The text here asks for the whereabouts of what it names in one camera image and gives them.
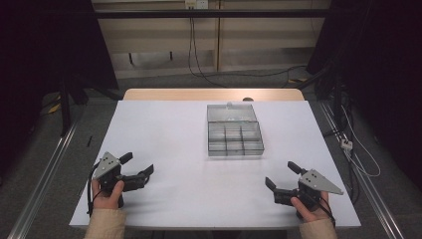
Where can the wooden table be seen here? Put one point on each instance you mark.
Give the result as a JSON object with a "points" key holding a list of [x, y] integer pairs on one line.
{"points": [[185, 94]]}

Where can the black horizontal bar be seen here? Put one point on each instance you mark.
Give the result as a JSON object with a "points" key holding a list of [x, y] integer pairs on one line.
{"points": [[205, 13]]}

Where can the metal floor rail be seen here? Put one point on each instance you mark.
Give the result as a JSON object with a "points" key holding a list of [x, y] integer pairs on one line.
{"points": [[43, 179], [375, 195]]}

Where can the person's right hand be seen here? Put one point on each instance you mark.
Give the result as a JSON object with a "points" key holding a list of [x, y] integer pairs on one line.
{"points": [[313, 215]]}

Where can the black metal stand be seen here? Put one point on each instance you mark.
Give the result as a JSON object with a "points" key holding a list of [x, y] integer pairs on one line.
{"points": [[65, 106]]}

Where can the person's left hand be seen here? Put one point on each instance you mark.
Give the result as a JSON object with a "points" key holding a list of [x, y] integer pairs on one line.
{"points": [[105, 200]]}

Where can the dark curtain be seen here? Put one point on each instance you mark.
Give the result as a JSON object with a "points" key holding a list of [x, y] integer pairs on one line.
{"points": [[381, 66], [40, 66]]}

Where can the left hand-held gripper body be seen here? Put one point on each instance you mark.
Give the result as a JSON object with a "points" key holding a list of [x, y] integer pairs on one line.
{"points": [[107, 166]]}

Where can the small black floor object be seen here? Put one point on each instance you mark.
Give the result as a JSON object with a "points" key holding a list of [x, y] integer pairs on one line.
{"points": [[89, 141]]}

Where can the white wall socket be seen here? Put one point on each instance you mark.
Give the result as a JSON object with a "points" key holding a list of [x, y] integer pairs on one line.
{"points": [[196, 4]]}

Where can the clear plastic compartment box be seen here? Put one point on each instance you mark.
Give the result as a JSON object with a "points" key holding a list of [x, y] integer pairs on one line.
{"points": [[234, 139]]}

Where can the small dark round object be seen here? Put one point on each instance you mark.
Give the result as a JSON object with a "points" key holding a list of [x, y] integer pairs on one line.
{"points": [[248, 99]]}

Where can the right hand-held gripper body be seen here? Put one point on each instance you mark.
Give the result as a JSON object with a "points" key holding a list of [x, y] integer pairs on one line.
{"points": [[315, 182]]}

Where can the white power plug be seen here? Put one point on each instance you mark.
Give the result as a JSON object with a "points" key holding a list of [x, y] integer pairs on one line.
{"points": [[346, 144]]}

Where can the yellow floor tape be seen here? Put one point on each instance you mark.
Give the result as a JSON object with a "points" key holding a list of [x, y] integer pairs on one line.
{"points": [[297, 80], [54, 108]]}

